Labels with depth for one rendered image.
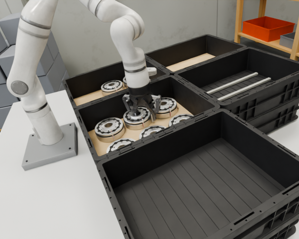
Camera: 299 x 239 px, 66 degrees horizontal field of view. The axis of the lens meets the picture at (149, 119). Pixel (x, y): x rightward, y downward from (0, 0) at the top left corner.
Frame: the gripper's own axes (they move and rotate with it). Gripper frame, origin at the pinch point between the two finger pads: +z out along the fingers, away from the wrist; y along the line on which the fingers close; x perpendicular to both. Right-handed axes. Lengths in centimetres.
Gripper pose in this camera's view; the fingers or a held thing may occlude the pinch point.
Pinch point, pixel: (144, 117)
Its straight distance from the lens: 83.2
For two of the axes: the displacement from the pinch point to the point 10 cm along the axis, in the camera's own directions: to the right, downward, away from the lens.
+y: 9.4, 0.6, -3.3
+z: 1.5, 8.0, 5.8
